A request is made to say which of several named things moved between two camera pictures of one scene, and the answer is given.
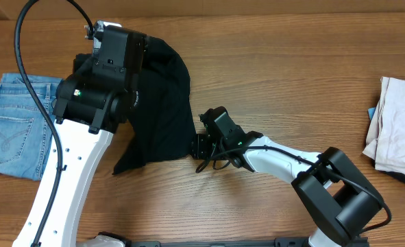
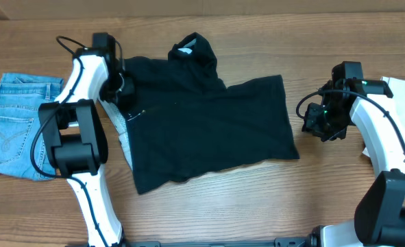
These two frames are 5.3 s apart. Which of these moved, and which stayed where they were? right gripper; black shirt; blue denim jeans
Moved: right gripper; black shirt
Stayed: blue denim jeans
